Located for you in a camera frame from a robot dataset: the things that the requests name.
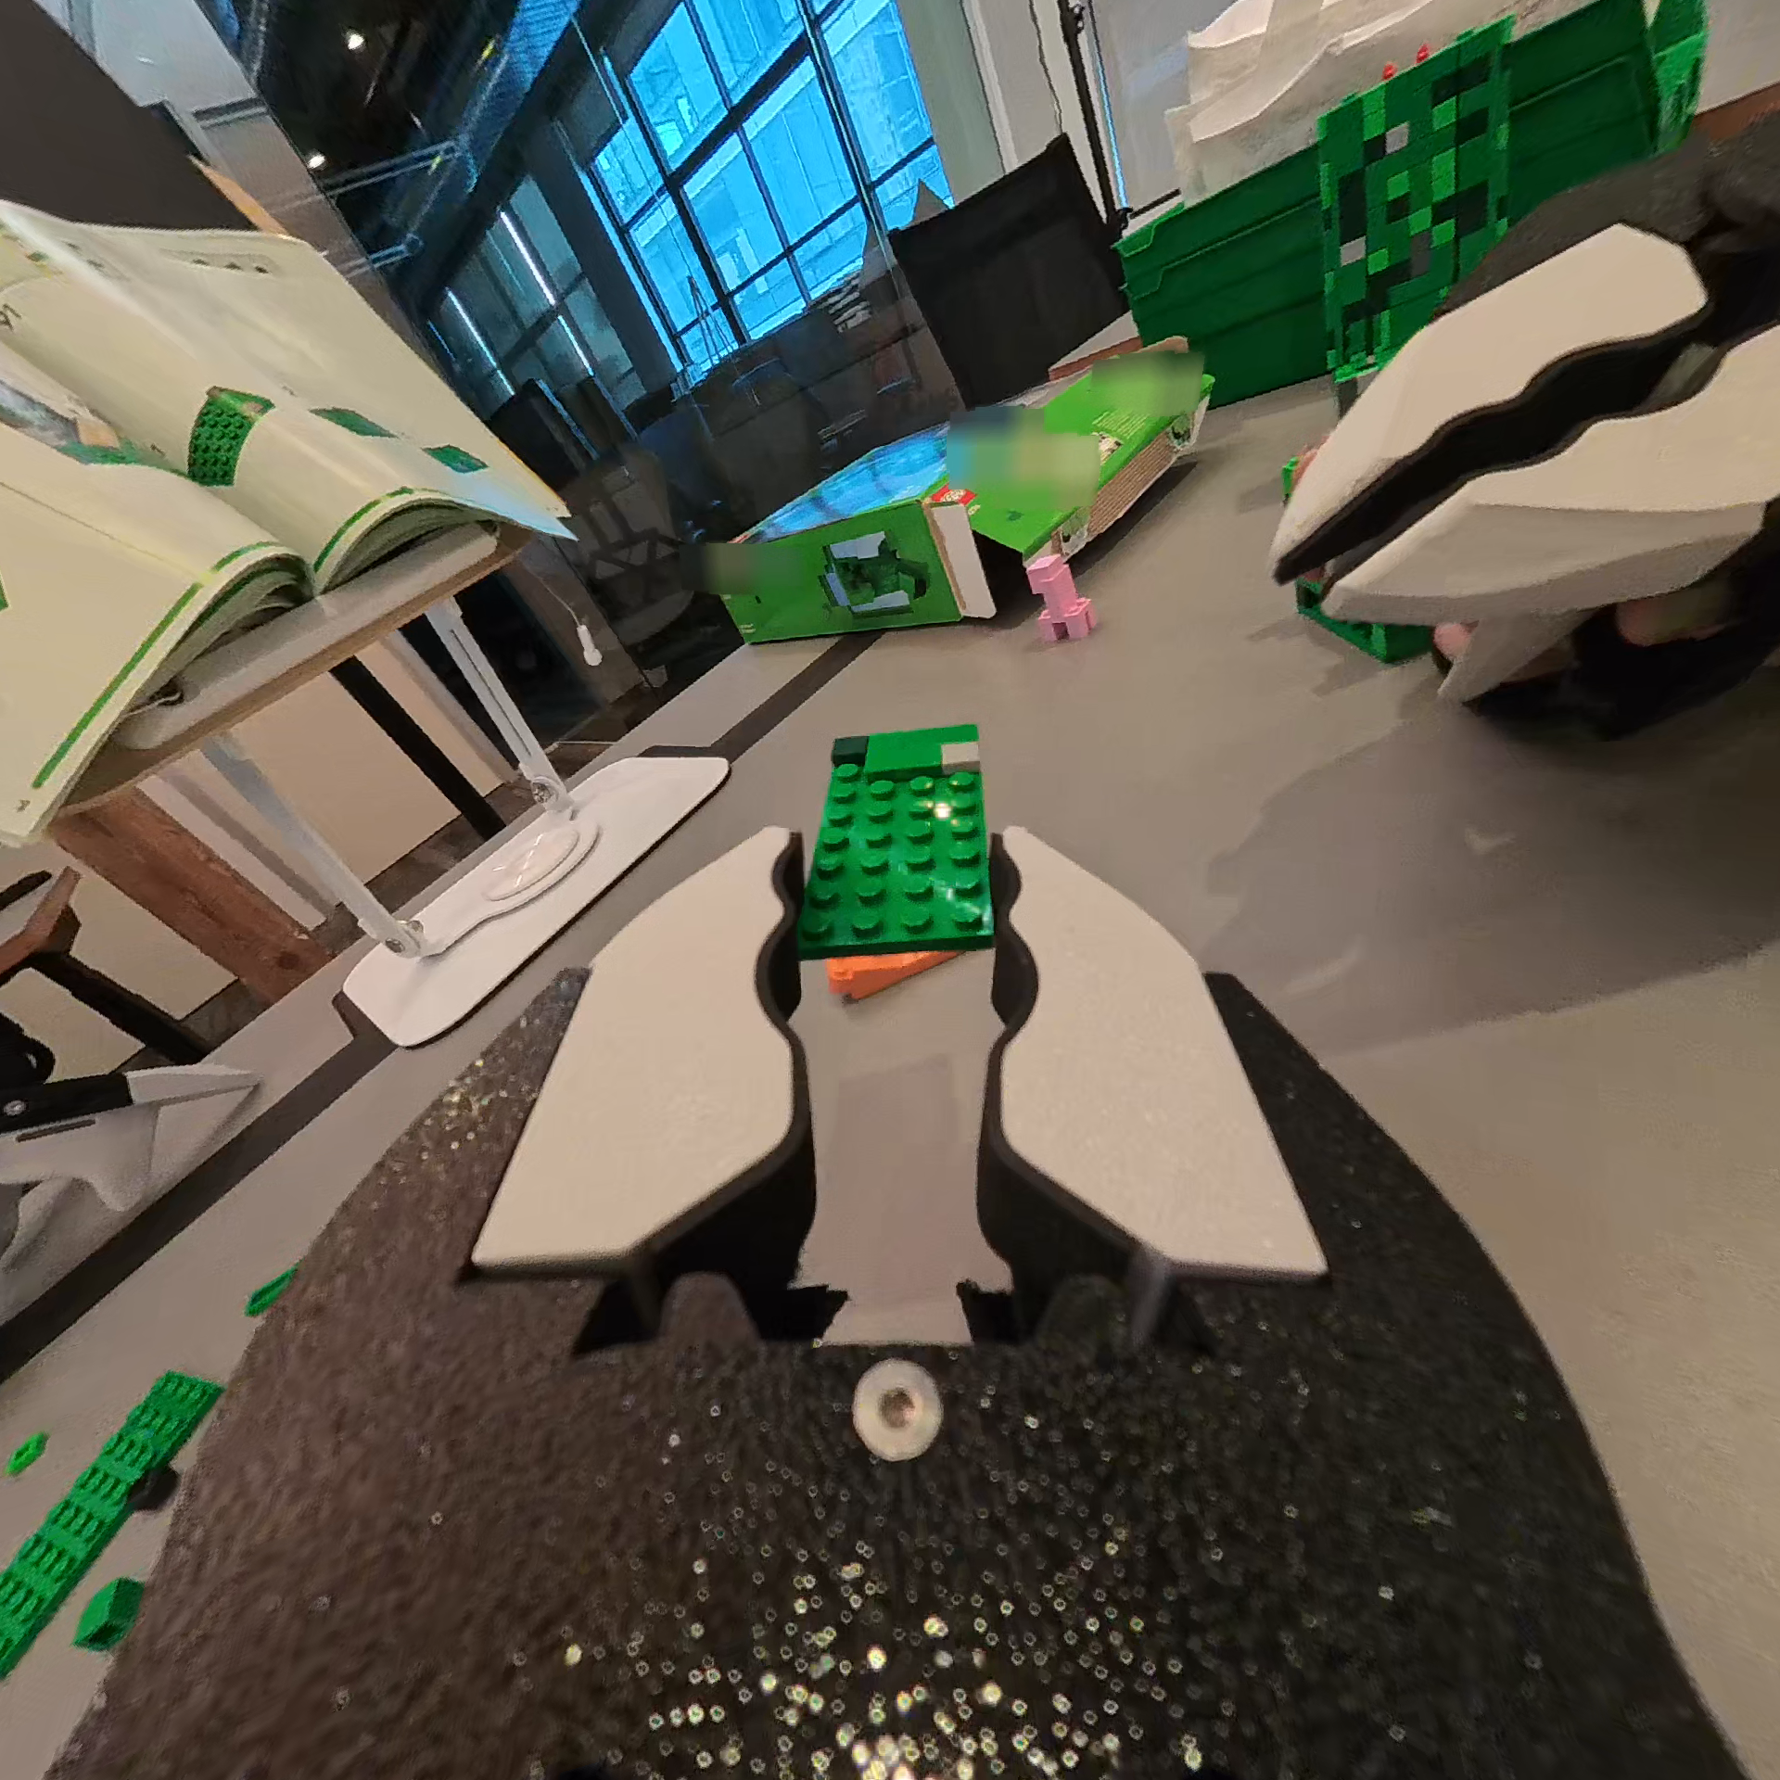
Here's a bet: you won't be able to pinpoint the white crumpled paper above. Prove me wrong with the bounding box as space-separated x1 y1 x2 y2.
1166 0 1394 206

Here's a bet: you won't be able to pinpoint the large green blocky model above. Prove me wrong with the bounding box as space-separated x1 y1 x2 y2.
1316 22 1522 382

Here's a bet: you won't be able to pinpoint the black and white tool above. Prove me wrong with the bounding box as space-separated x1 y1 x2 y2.
0 1013 262 1326

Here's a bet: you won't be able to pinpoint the green lego base plate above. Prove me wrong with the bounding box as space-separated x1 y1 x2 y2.
797 722 999 964

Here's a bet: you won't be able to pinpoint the black tripod stand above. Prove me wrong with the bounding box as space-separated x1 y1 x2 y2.
1053 0 1132 228

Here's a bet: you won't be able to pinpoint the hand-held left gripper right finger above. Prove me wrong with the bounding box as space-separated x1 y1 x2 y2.
976 824 1332 1284

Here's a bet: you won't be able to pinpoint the green lego set box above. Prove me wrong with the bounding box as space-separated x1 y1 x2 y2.
719 354 1215 647

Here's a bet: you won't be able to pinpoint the long green studded lego plate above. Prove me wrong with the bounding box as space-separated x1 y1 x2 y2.
0 1370 224 1679

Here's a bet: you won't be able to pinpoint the wooden side table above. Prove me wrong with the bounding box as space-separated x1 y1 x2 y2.
0 778 350 1061

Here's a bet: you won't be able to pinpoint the pile of loose lego pieces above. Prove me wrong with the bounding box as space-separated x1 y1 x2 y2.
3 1264 300 1655

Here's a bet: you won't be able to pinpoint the black chair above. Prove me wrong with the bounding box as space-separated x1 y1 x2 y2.
888 131 1132 413

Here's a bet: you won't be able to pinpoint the orange lego brick separator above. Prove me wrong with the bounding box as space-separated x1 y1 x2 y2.
826 951 963 1000

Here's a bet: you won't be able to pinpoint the lego instruction booklet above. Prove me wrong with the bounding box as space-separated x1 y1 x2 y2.
0 202 577 847

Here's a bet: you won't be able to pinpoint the green plastic storage crates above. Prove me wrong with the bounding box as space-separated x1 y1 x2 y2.
1113 0 1713 410

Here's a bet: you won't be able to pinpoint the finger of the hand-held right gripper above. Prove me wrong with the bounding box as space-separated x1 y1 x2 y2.
1269 222 1711 587
1318 330 1780 632

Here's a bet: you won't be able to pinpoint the pink lego pig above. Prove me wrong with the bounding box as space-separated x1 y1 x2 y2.
1024 552 1097 647

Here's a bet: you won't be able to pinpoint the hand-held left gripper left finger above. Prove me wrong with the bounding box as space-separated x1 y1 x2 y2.
465 827 817 1299

